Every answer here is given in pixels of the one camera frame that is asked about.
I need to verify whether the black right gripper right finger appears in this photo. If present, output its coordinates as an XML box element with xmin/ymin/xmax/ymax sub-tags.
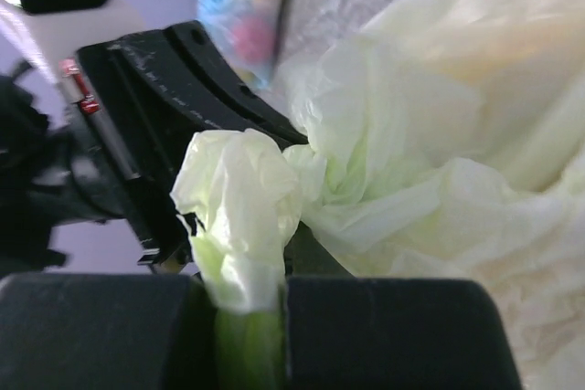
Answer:
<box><xmin>283</xmin><ymin>226</ymin><xmax>521</xmax><ymax>389</ymax></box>

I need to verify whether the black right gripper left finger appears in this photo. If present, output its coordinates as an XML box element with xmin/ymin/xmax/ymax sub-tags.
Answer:
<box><xmin>1</xmin><ymin>273</ymin><xmax>218</xmax><ymax>390</ymax></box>

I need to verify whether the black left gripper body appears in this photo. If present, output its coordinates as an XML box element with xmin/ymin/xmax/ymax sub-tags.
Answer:
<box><xmin>1</xmin><ymin>60</ymin><xmax>142</xmax><ymax>271</ymax></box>

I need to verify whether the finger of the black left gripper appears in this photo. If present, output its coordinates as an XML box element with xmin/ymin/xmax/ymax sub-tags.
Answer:
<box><xmin>75</xmin><ymin>21</ymin><xmax>306</xmax><ymax>267</ymax></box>

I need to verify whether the pale green plastic bag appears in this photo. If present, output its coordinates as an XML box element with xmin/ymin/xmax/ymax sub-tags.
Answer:
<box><xmin>171</xmin><ymin>0</ymin><xmax>584</xmax><ymax>389</ymax></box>

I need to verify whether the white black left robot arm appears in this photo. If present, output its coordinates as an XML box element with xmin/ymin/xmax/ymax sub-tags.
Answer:
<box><xmin>1</xmin><ymin>0</ymin><xmax>303</xmax><ymax>389</ymax></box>

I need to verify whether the blue plastic bag with fruits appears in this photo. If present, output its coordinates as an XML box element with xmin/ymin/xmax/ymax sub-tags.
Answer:
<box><xmin>196</xmin><ymin>0</ymin><xmax>284</xmax><ymax>90</ymax></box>

